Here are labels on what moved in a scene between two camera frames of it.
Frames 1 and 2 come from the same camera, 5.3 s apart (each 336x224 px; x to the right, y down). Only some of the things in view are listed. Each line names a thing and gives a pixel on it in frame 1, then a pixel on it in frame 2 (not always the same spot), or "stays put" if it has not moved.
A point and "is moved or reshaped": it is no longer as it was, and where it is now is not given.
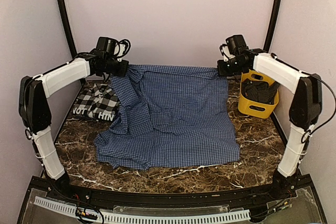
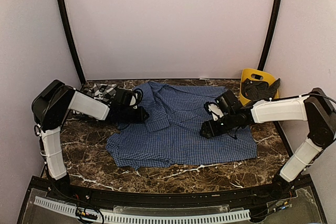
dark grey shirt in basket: [260, 91] stays put
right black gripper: [222, 71] to [211, 130]
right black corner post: [278, 2] stays put
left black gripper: [122, 71] to [142, 116]
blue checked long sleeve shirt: [169, 116] is moved or reshaped
